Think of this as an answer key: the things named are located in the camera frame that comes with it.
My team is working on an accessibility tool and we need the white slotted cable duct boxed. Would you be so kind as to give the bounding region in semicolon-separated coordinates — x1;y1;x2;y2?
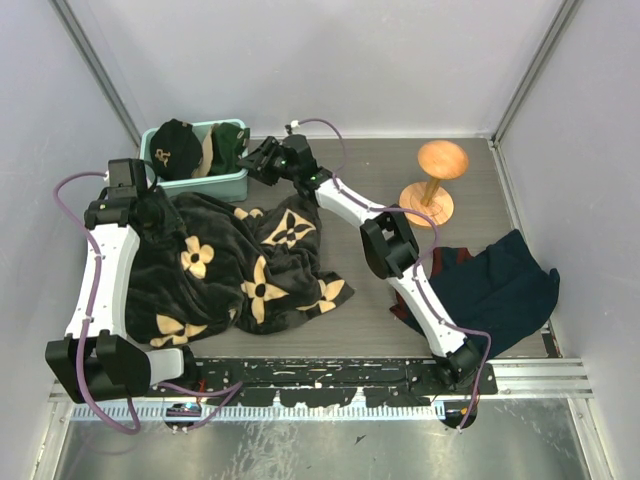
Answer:
71;402;446;422

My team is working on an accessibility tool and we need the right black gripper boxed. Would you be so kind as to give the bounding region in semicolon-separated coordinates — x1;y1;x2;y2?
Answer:
233;138;296;188

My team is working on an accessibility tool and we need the right aluminium corner post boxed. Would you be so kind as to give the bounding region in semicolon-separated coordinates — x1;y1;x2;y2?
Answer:
489;0;585;147

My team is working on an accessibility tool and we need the green baseball cap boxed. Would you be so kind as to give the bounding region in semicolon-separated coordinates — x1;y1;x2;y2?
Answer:
202;122;250;176

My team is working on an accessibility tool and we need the aluminium front rail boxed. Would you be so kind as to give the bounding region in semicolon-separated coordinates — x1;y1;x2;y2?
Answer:
48;357;595;401

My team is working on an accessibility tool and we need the aluminium corner post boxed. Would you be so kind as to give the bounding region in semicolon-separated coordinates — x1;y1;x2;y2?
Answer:
48;0;142;147
489;0;585;147

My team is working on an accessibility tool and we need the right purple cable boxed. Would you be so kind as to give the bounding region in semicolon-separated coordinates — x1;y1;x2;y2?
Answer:
292;117;494;431

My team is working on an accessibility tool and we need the wooden hat stand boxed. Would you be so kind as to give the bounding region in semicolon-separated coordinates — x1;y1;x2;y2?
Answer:
399;140;469;226

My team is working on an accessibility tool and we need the tan baseball cap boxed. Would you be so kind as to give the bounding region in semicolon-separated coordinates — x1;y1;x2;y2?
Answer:
192;129;214;178

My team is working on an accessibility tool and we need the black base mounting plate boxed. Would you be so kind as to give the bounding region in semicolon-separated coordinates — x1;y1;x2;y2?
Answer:
173;358;474;408

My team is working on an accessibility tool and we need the black floral fleece blanket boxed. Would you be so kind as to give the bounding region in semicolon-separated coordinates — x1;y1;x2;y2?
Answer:
125;193;354;349

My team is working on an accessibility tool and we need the black baseball cap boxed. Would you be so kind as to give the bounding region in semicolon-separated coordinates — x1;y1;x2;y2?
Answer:
149;119;203;181

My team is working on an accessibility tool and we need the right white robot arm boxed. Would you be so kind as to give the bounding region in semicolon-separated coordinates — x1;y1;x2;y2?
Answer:
237;134;487;394

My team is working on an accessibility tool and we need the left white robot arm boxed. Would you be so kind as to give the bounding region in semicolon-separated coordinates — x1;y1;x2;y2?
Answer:
45;158;200;404

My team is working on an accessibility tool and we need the left aluminium corner post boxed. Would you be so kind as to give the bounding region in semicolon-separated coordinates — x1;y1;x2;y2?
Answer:
48;0;142;147

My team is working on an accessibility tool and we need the navy blue sweater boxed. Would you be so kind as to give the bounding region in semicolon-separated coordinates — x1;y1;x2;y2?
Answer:
389;228;561;361

